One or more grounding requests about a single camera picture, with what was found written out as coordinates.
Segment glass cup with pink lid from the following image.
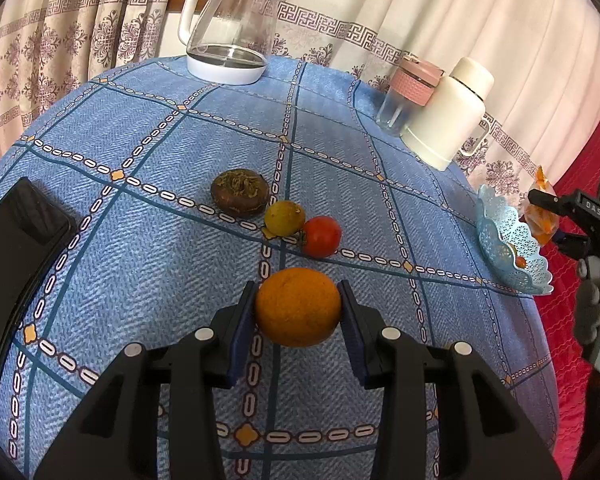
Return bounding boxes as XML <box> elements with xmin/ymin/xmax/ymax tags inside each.
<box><xmin>376</xmin><ymin>55</ymin><xmax>447</xmax><ymax>137</ymax></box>

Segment blue patterned tablecloth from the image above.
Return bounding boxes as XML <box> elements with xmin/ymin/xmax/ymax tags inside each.
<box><xmin>0</xmin><ymin>55</ymin><xmax>561</xmax><ymax>480</ymax></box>

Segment dark brown fruit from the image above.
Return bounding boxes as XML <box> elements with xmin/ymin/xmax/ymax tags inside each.
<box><xmin>210</xmin><ymin>168</ymin><xmax>269</xmax><ymax>218</ymax></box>

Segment plastic bag of oranges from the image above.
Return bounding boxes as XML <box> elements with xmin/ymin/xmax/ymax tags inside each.
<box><xmin>522</xmin><ymin>165</ymin><xmax>561</xmax><ymax>247</ymax></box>

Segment orange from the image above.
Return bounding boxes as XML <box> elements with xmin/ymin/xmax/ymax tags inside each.
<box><xmin>254</xmin><ymin>267</ymin><xmax>342</xmax><ymax>347</ymax></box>

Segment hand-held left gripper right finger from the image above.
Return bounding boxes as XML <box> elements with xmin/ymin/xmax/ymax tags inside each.
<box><xmin>336</xmin><ymin>280</ymin><xmax>563</xmax><ymax>480</ymax></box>

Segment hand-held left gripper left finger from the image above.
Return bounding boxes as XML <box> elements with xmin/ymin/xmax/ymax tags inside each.
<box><xmin>34</xmin><ymin>280</ymin><xmax>258</xmax><ymax>480</ymax></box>

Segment white thermos jug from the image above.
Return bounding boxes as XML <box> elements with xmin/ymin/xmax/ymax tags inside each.
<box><xmin>400</xmin><ymin>56</ymin><xmax>496</xmax><ymax>172</ymax></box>

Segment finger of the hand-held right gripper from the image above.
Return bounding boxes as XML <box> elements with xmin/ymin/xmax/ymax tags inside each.
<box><xmin>527</xmin><ymin>187</ymin><xmax>583</xmax><ymax>218</ymax></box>
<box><xmin>552</xmin><ymin>231</ymin><xmax>593</xmax><ymax>257</ymax></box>

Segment small yellow-green fruit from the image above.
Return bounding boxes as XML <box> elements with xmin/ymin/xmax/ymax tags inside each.
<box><xmin>264</xmin><ymin>200</ymin><xmax>307</xmax><ymax>237</ymax></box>

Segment glass kettle with white base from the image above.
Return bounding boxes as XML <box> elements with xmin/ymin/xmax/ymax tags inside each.
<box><xmin>178</xmin><ymin>0</ymin><xmax>287</xmax><ymax>86</ymax></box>

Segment red cloth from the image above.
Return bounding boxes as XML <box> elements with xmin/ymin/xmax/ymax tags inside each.
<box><xmin>530</xmin><ymin>80</ymin><xmax>600</xmax><ymax>480</ymax></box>

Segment small red tomato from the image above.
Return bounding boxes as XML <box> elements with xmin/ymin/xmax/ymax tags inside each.
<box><xmin>300</xmin><ymin>215</ymin><xmax>343</xmax><ymax>259</ymax></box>

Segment light blue plastic basket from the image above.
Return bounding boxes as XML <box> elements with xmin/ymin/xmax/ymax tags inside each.
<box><xmin>476</xmin><ymin>184</ymin><xmax>555</xmax><ymax>295</ymax></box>

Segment beige patterned curtain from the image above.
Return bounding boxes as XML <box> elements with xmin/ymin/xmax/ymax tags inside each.
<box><xmin>0</xmin><ymin>0</ymin><xmax>600</xmax><ymax>196</ymax></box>

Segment person's right hand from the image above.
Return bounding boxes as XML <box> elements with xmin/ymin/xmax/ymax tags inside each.
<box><xmin>575</xmin><ymin>255</ymin><xmax>600</xmax><ymax>376</ymax></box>

